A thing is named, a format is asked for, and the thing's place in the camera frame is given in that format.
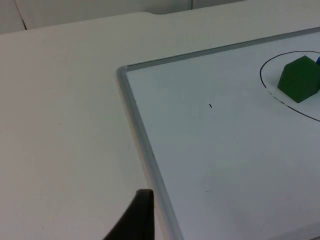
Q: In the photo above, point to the green cube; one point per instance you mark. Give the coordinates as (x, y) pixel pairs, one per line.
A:
(298, 78)

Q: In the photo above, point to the blue cube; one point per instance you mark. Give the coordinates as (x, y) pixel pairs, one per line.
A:
(318, 60)

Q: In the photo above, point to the grey-framed whiteboard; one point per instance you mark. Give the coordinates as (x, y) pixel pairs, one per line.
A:
(225, 150)

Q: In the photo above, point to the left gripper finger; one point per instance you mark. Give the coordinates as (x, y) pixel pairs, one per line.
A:
(136, 220)

